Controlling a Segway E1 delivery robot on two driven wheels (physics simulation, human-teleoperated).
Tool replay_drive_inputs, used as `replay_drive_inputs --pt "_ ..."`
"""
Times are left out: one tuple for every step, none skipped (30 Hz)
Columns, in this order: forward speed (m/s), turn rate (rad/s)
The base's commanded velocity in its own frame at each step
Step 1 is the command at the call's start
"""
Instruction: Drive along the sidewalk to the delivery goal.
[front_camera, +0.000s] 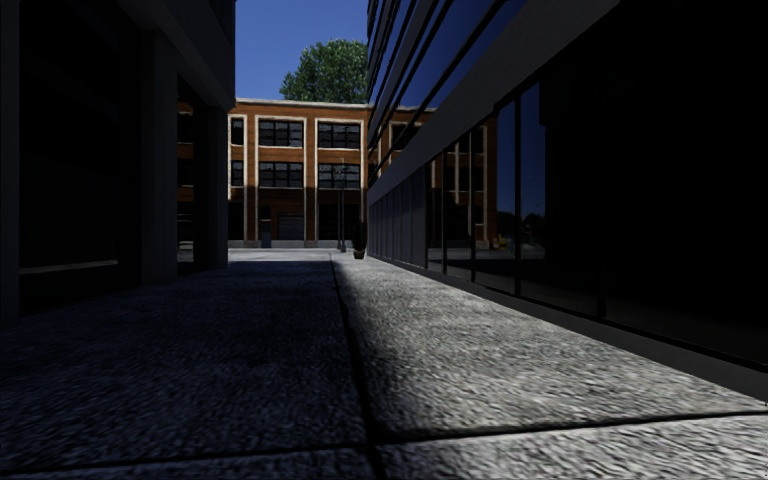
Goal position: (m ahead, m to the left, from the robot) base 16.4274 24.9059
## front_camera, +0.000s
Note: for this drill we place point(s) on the potted plant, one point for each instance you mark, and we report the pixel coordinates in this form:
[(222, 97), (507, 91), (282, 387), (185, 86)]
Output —
[(359, 240)]

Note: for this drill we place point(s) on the grey street lamp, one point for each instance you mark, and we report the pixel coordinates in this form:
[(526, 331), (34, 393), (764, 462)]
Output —
[(342, 204)]

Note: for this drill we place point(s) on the red brick building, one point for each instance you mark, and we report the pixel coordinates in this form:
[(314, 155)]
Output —
[(282, 204)]

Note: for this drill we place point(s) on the tree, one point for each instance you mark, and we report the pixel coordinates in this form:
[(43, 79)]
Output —
[(330, 72)]

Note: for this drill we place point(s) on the glass tower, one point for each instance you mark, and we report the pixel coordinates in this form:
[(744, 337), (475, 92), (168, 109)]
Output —
[(570, 150)]

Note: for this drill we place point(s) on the dark building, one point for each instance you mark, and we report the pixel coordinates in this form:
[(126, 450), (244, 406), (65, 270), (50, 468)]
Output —
[(90, 150)]

